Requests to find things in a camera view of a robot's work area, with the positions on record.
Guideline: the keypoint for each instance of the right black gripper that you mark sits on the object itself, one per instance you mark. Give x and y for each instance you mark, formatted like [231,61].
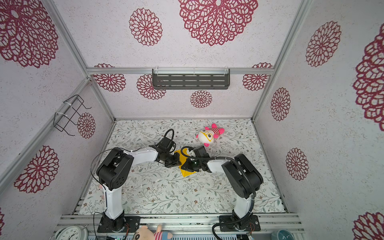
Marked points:
[188,163]

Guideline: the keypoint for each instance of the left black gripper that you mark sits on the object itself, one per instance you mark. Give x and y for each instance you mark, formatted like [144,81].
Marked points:
[176,163]

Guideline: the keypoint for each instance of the yellow square paper sheet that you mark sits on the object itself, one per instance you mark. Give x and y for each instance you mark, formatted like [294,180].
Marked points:
[183,160]

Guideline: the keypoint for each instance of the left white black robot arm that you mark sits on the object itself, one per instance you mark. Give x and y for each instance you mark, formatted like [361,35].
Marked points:
[115,168]

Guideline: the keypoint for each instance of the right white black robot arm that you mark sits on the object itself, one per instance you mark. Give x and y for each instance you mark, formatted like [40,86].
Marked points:
[243,177]

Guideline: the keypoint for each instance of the pink white plush toy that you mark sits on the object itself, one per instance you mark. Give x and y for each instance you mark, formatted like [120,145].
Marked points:
[208,135]

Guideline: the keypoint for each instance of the pink doll red dotted dress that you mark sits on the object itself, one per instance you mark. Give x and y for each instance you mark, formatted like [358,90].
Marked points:
[101,187]

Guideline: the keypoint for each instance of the pig plush striped shirt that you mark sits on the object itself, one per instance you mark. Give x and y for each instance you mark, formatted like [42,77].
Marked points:
[144,233]

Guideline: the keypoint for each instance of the teal round clock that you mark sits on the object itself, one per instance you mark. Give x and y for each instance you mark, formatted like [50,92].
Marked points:
[282,235]

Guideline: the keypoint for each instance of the white analog alarm clock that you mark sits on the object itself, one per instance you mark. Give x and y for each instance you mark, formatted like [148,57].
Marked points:
[72,233]

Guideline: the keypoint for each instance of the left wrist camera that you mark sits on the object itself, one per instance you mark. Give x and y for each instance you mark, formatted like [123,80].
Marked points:
[165,145]

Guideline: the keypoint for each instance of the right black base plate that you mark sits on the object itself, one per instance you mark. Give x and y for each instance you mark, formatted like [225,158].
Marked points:
[251,224]

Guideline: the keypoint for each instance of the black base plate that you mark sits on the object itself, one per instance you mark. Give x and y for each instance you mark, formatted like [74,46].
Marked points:
[251,224]
[120,225]

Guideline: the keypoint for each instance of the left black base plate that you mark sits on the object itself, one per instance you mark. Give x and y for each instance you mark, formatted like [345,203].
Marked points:
[120,225]

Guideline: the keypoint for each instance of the dark grey wall shelf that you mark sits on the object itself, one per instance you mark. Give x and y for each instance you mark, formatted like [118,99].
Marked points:
[191,80]

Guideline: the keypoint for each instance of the black wire wall rack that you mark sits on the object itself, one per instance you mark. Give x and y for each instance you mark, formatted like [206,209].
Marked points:
[64,117]

